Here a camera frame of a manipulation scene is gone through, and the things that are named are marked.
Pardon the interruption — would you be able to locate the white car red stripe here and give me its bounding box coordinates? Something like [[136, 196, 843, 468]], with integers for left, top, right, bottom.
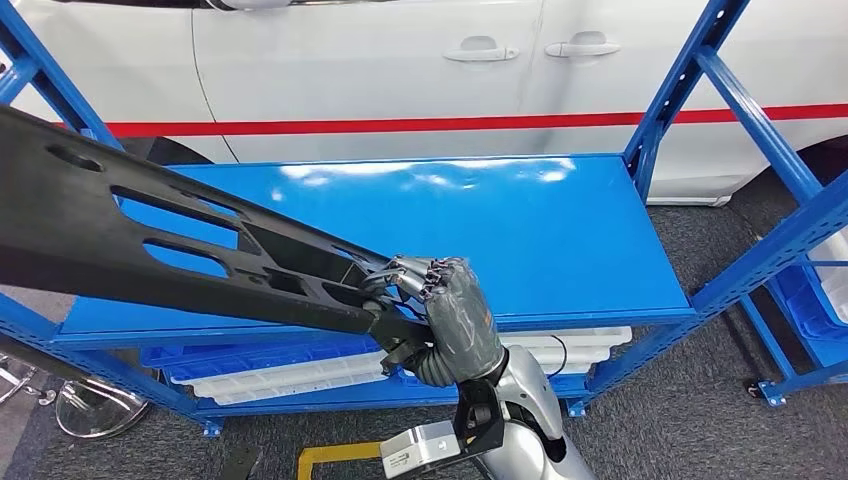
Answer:
[[0, 0, 848, 207]]

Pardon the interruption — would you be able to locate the white plastic bin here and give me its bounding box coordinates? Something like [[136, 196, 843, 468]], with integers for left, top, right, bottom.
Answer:
[[165, 351, 389, 399], [808, 228, 848, 306], [211, 374, 389, 407], [500, 326, 634, 349], [523, 345, 612, 376]]

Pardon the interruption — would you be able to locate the white car door handle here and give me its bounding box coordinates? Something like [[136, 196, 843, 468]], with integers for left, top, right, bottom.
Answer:
[[544, 31, 623, 59], [443, 36, 521, 64]]

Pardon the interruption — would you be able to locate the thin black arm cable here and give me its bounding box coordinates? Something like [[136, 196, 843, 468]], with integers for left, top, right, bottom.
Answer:
[[546, 334, 569, 380]]

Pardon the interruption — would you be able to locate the blue metal shelf rack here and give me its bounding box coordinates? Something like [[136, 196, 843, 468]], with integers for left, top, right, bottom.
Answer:
[[738, 225, 848, 409], [0, 0, 848, 439]]

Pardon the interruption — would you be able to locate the black camera bracket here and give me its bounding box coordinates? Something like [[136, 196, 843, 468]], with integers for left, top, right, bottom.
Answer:
[[453, 377, 508, 458]]

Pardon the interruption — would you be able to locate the chrome chair base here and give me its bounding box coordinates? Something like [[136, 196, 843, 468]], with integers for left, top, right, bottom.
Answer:
[[0, 354, 58, 407]]

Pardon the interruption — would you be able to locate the black plastic plate frame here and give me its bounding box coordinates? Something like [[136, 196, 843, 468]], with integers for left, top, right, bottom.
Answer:
[[0, 105, 399, 336]]

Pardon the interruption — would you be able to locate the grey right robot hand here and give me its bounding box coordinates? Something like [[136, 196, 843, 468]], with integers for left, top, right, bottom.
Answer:
[[360, 254, 508, 386]]

